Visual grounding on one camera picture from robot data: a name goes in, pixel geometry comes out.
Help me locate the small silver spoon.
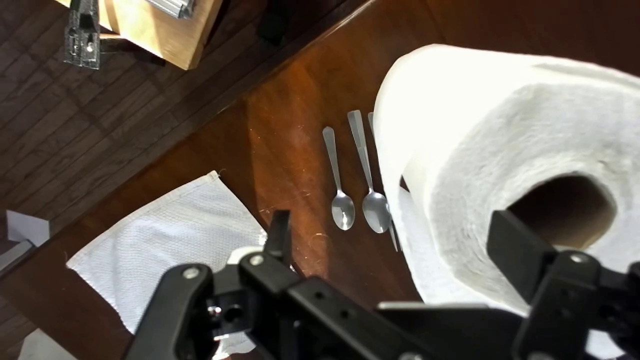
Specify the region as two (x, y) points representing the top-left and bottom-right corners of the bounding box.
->
(321, 126), (359, 233)

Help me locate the grey metal clamp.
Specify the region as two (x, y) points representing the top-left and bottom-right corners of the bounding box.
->
(63, 0), (105, 71)

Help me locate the large white paper napkin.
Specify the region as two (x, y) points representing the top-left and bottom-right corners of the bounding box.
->
(65, 167), (270, 358)

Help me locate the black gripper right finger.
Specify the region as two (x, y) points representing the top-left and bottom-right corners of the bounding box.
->
(487, 207), (640, 360)

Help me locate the small white floor item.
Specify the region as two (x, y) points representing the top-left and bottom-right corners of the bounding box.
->
(5, 207), (52, 250)

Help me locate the large silver spoon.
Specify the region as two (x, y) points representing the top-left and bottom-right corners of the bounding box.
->
(344, 108), (390, 235)

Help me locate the white paper towel roll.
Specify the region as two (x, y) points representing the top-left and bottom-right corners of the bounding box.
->
(371, 41), (640, 360)

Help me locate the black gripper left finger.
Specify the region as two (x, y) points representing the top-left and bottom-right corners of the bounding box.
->
(126, 207), (303, 360)

